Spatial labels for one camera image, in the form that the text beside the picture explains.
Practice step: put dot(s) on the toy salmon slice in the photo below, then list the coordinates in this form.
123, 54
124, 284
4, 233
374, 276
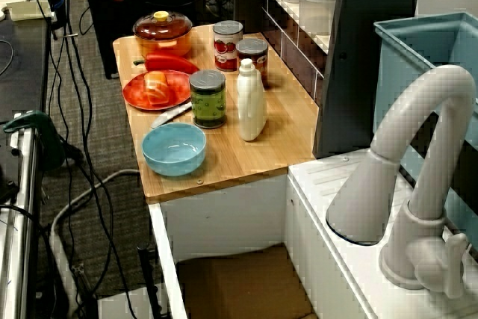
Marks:
156, 87

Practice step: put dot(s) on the tomato can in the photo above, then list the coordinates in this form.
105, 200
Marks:
226, 48

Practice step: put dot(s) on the red-orange plate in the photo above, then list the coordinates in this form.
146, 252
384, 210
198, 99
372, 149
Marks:
134, 93

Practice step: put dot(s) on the aluminium rail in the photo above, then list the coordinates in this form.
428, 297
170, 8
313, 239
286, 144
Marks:
18, 240

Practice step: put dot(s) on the black rod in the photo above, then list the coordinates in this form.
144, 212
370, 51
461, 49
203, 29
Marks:
147, 278

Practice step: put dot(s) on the black cabinet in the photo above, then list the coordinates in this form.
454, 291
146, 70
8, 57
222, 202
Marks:
119, 16

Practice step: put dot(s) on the dark tiled shelf unit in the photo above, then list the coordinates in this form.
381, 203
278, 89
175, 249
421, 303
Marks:
354, 72

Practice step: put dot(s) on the orange toy pot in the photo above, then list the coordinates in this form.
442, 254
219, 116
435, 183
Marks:
164, 48

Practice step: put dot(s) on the grey toy faucet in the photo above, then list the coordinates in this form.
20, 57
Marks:
429, 184

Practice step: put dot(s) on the brown beans can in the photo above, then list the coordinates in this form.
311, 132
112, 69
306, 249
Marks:
255, 50

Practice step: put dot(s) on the white plastic bottle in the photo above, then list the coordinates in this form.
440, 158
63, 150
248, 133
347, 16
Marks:
250, 110

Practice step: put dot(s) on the light blue bowl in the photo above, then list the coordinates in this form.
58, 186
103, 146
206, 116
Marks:
173, 151

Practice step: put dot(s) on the brown pot lid yellow knob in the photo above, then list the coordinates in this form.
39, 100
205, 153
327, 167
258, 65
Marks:
149, 27

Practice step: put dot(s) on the green clamp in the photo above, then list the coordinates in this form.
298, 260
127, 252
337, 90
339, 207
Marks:
41, 128

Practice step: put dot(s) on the red toy pepper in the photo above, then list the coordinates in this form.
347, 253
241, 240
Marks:
168, 62

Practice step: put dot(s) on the green peas can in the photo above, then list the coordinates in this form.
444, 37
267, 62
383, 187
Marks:
207, 102

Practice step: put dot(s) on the teal plastic bin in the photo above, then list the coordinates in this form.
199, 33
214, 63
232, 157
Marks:
396, 83

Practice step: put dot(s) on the white toy sink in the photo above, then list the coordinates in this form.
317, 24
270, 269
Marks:
231, 214

